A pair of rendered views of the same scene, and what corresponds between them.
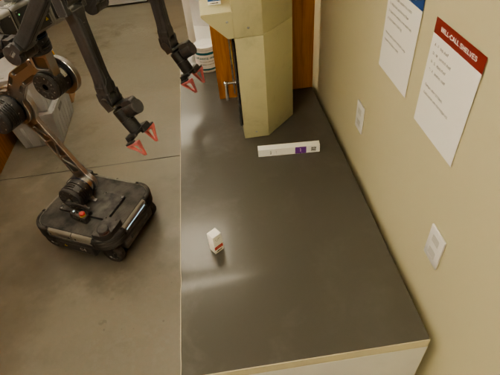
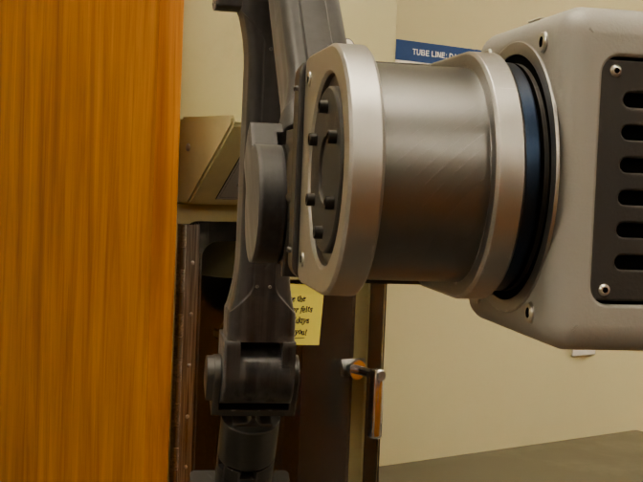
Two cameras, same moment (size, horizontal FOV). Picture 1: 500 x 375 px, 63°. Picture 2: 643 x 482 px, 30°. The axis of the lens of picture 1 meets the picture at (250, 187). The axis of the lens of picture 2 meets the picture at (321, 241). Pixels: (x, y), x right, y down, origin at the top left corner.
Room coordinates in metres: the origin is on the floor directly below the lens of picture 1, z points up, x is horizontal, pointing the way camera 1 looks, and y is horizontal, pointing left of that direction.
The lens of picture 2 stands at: (2.47, 1.27, 1.45)
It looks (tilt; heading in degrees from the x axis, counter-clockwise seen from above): 3 degrees down; 236
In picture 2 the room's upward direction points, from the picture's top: 2 degrees clockwise
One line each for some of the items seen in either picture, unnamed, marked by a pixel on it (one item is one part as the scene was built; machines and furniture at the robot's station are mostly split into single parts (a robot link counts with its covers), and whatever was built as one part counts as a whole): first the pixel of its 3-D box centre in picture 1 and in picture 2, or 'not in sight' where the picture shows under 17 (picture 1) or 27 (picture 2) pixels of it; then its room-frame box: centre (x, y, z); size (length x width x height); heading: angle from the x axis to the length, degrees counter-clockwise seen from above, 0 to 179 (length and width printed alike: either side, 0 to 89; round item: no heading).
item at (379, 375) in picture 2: (230, 90); (367, 399); (1.57, 0.04, 1.17); 0.05 x 0.03 x 0.10; 93
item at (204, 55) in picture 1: (206, 55); not in sight; (2.25, 0.17, 1.02); 0.13 x 0.13 x 0.15
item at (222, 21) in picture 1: (215, 11); (318, 165); (1.68, 0.06, 1.46); 0.32 x 0.12 x 0.10; 3
